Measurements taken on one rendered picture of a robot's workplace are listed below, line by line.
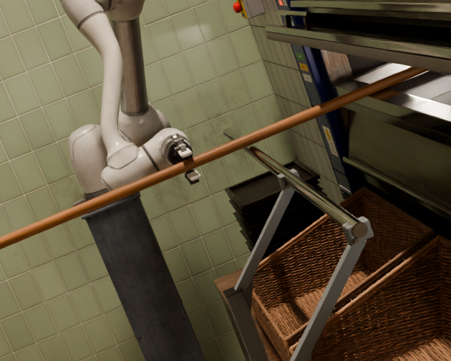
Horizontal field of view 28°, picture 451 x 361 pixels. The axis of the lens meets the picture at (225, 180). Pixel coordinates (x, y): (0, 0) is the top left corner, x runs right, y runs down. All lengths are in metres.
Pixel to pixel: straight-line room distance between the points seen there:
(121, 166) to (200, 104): 1.03
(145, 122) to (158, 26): 0.57
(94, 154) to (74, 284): 0.81
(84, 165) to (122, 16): 0.55
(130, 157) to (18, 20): 1.07
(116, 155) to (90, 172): 0.45
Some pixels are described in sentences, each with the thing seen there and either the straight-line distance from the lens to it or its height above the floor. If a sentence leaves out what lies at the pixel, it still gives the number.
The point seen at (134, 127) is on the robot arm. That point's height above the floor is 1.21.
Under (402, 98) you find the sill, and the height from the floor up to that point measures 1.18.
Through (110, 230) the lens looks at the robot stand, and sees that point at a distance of 3.20.
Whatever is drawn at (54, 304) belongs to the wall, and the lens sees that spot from 3.82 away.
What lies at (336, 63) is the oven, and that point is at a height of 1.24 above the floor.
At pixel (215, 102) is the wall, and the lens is 3.69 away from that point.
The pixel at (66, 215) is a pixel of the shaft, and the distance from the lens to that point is 2.43.
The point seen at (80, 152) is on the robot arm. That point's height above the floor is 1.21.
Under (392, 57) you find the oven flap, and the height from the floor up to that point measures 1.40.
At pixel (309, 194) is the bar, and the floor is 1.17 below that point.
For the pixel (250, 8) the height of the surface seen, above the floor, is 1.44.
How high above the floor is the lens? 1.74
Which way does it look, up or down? 15 degrees down
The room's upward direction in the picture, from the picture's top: 21 degrees counter-clockwise
